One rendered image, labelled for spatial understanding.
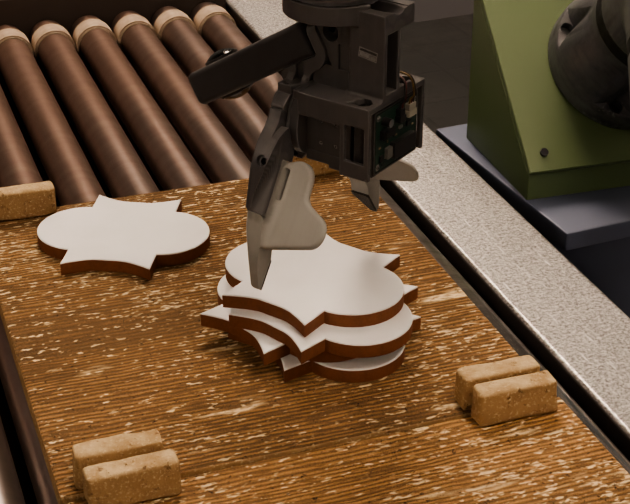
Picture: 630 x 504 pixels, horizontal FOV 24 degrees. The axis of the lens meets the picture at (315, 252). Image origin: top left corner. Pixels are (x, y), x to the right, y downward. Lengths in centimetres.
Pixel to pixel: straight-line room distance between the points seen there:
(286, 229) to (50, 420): 21
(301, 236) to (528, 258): 32
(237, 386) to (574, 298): 31
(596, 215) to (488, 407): 48
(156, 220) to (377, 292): 26
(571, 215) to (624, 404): 39
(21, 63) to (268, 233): 73
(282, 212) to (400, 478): 20
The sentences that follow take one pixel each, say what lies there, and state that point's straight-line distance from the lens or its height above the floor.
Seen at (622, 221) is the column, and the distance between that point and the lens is 143.
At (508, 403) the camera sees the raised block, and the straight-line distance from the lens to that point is 100.
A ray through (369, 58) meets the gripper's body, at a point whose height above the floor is 117.
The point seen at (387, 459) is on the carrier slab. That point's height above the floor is 94.
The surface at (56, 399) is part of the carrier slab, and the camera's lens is 104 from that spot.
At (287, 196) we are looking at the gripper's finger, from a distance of 99.
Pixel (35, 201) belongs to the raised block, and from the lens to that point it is 128.
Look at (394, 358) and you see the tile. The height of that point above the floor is 95.
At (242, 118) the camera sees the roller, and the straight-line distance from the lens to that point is 151.
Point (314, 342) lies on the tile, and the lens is 102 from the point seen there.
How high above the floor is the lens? 151
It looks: 29 degrees down
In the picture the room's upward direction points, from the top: straight up
